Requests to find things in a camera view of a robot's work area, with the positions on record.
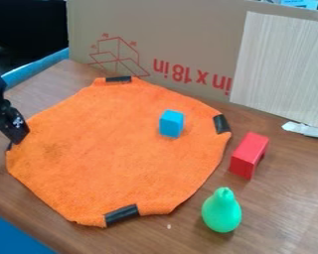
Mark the orange cloth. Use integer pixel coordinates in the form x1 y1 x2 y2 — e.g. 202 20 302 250
5 75 234 228

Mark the blue block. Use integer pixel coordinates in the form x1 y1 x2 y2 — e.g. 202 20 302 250
157 109 186 139

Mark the cardboard box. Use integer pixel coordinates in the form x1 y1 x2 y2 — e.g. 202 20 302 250
65 0 318 103

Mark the green toy pear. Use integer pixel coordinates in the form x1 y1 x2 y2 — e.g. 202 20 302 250
200 187 244 234

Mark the red arch block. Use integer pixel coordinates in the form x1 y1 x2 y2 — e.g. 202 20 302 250
228 131 271 181

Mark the white board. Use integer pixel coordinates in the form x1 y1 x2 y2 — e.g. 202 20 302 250
228 10 318 130

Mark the white paper scrap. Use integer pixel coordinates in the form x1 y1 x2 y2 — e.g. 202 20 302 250
280 120 318 140

